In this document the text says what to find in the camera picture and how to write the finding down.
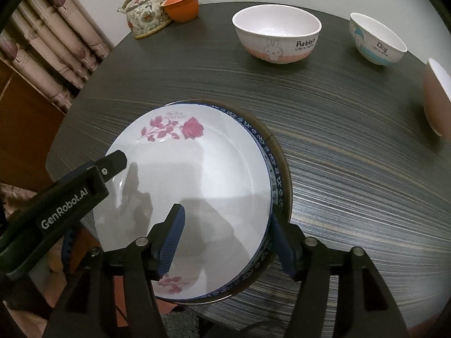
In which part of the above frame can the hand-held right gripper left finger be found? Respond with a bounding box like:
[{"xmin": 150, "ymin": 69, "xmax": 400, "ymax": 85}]
[{"xmin": 42, "ymin": 203, "xmax": 186, "ymax": 338}]

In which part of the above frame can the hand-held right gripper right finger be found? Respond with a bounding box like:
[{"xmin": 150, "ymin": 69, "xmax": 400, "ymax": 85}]
[{"xmin": 271, "ymin": 215, "xmax": 411, "ymax": 338}]

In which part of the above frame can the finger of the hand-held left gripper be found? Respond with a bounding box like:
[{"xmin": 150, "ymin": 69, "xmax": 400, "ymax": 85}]
[
  {"xmin": 61, "ymin": 227, "xmax": 77, "ymax": 266},
  {"xmin": 92, "ymin": 150, "xmax": 127, "ymax": 185}
]

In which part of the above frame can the white rose print plate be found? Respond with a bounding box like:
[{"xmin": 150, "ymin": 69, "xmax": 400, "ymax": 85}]
[{"xmin": 92, "ymin": 105, "xmax": 273, "ymax": 301}]

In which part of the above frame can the large blue floral plate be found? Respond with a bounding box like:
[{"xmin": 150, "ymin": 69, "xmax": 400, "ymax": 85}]
[{"xmin": 169, "ymin": 99, "xmax": 294, "ymax": 305}]

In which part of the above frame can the small blue floral plate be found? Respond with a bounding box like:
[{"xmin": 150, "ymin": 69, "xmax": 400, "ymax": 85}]
[{"xmin": 208, "ymin": 103, "xmax": 282, "ymax": 303}]

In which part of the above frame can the plain pink bowl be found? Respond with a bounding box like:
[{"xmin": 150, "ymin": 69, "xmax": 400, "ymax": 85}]
[{"xmin": 423, "ymin": 58, "xmax": 451, "ymax": 138}]

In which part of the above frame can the white rabbit print bowl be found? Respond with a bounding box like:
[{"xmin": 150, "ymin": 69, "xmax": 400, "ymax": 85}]
[{"xmin": 232, "ymin": 4, "xmax": 322, "ymax": 65}]

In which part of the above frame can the white dog print bowl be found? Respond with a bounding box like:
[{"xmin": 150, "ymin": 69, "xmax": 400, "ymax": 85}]
[{"xmin": 350, "ymin": 12, "xmax": 408, "ymax": 66}]

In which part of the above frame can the pink cloth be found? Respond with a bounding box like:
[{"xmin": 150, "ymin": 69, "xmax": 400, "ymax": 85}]
[{"xmin": 0, "ymin": 182, "xmax": 36, "ymax": 215}]

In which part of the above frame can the brown wooden cabinet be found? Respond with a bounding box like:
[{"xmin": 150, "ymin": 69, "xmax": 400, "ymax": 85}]
[{"xmin": 0, "ymin": 60, "xmax": 67, "ymax": 191}]

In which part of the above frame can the pink patterned curtain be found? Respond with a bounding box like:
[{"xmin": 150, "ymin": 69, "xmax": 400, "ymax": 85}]
[{"xmin": 0, "ymin": 0, "xmax": 113, "ymax": 113}]

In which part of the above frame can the floral ceramic teapot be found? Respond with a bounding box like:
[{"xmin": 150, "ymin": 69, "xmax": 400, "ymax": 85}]
[{"xmin": 117, "ymin": 0, "xmax": 183, "ymax": 39}]

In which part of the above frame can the orange lidded cup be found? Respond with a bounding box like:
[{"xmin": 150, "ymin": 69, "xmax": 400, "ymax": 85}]
[{"xmin": 161, "ymin": 0, "xmax": 200, "ymax": 23}]

